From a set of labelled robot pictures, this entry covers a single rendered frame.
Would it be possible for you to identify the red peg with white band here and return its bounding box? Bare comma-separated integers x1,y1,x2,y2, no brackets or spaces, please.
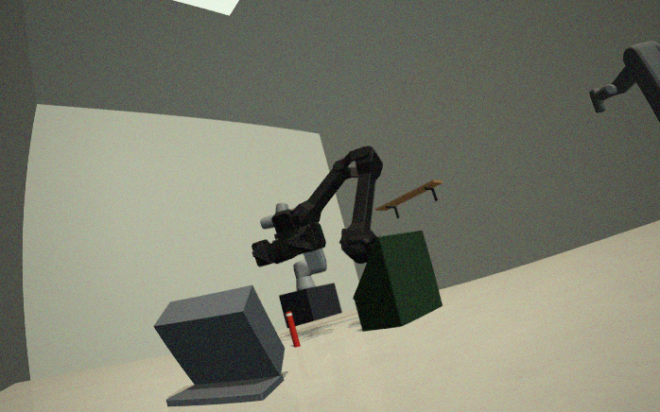
285,311,301,347

